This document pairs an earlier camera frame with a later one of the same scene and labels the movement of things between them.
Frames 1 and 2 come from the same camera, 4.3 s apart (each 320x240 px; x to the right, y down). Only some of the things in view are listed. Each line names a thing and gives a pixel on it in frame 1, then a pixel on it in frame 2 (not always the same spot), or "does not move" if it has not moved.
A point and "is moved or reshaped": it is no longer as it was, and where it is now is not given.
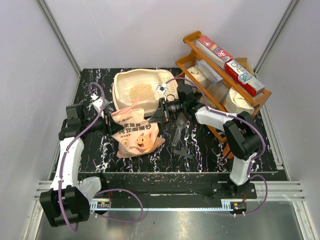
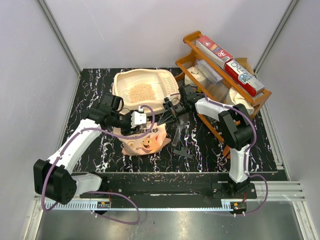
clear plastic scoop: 181,121 does not move
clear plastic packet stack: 212,81 does not move
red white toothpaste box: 214,51 does not move
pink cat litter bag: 138,135 is moved or reshaped
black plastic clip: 183,152 does not move
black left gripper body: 101,124 → 124,122
